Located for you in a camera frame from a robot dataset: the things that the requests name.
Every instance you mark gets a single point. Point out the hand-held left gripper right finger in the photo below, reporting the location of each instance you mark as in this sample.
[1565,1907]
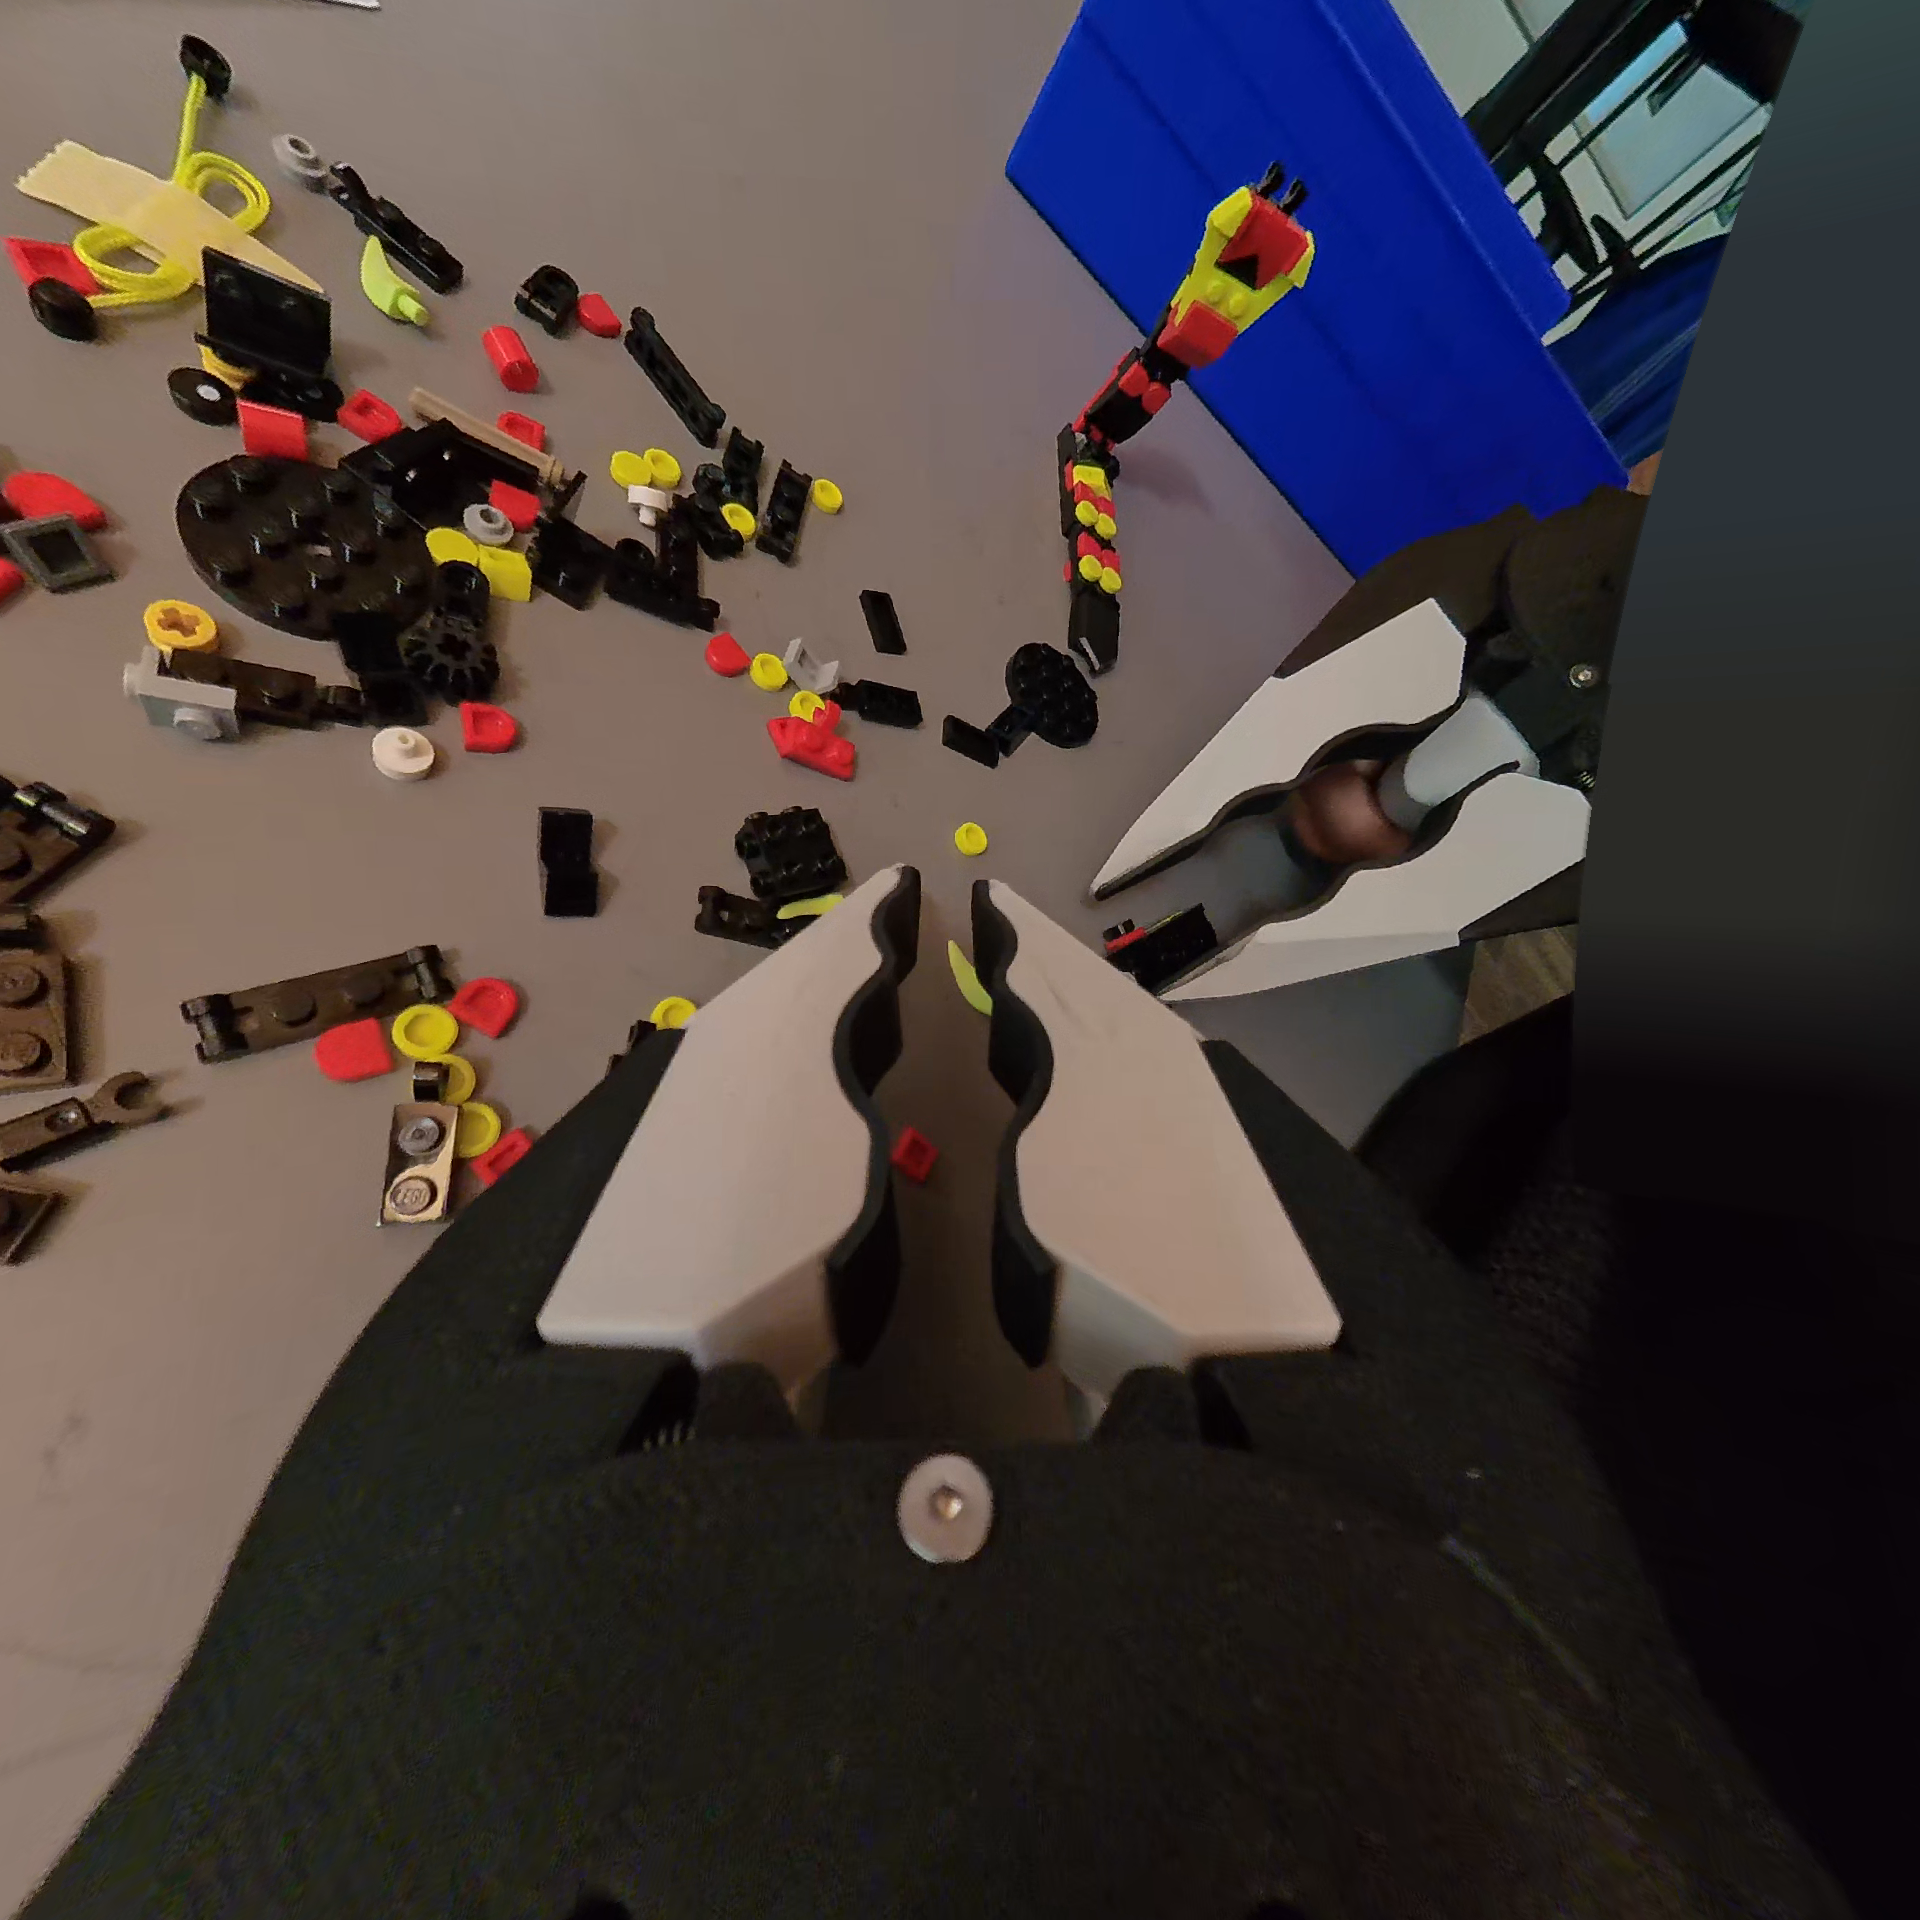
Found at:
[1184,1186]

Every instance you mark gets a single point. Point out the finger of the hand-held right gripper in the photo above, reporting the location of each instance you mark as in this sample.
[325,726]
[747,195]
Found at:
[1320,699]
[1442,893]

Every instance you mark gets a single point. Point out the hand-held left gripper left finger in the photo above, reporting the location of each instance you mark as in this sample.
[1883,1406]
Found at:
[720,1186]

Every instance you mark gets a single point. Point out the black red lego car assembly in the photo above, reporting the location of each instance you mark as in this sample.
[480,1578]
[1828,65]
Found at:
[1172,946]

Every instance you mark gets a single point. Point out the lime green lego horn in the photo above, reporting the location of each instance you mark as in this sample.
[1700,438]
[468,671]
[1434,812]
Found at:
[810,907]
[967,974]
[388,284]

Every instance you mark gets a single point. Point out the pile of lego pieces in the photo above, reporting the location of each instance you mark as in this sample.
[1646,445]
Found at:
[271,316]

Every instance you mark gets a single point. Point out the red yellow black lego snake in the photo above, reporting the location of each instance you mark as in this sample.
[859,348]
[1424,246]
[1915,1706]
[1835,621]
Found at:
[1244,270]

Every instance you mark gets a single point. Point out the large black round lego plate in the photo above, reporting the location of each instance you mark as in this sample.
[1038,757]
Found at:
[271,541]

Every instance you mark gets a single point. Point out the person's right hand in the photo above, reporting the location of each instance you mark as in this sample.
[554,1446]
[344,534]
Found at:
[1343,819]

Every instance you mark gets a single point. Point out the blue plastic storage bin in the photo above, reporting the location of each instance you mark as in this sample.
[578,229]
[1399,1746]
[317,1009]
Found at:
[1349,300]
[1636,359]

